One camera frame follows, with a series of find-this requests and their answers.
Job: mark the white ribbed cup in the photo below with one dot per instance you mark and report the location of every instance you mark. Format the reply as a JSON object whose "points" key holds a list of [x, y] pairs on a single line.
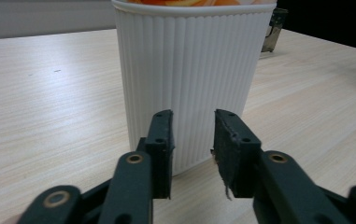
{"points": [[185, 81]]}

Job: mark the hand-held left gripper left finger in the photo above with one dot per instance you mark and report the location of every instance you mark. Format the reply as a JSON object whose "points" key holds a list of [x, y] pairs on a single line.
{"points": [[160, 149]]}

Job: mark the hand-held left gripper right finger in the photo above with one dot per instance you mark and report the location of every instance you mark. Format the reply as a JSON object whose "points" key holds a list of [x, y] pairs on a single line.
{"points": [[238, 155]]}

